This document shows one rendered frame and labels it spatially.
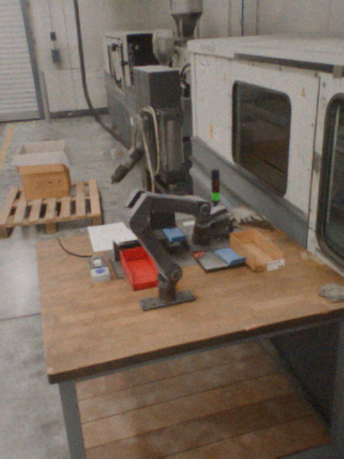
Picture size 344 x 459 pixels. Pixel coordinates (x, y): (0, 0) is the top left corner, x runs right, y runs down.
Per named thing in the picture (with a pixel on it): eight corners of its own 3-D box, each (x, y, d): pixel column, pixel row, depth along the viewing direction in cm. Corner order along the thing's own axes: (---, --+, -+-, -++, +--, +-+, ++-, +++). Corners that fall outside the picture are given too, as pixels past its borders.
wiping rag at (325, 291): (309, 291, 175) (331, 306, 164) (309, 284, 175) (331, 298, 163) (342, 284, 179) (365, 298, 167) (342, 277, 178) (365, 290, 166)
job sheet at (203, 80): (197, 104, 361) (196, 57, 348) (199, 104, 362) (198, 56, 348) (208, 109, 339) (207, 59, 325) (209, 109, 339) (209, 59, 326)
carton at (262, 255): (254, 274, 188) (255, 256, 185) (229, 249, 211) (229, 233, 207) (284, 269, 192) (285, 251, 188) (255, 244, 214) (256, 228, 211)
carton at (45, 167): (25, 184, 569) (18, 142, 549) (77, 179, 576) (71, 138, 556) (18, 203, 508) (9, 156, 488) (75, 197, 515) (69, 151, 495)
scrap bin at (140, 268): (133, 291, 179) (133, 278, 177) (121, 263, 201) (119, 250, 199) (164, 285, 182) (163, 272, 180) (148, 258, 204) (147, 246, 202)
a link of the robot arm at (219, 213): (219, 219, 176) (215, 189, 171) (232, 227, 169) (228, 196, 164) (192, 229, 172) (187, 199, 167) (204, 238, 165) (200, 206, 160)
